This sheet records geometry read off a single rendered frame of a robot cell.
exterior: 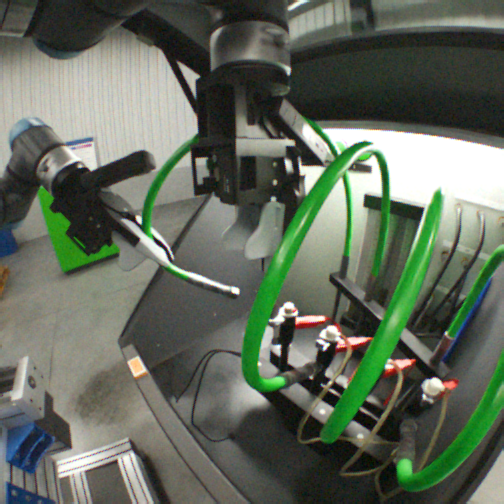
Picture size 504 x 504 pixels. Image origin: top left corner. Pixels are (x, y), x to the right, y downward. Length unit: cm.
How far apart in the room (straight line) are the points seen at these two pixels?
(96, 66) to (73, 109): 127
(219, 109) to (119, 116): 662
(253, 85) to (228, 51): 4
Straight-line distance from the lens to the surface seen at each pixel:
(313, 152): 27
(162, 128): 691
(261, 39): 22
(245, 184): 19
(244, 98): 20
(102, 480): 137
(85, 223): 35
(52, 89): 717
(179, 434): 47
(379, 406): 46
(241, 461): 56
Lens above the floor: 137
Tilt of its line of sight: 26 degrees down
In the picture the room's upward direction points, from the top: 2 degrees counter-clockwise
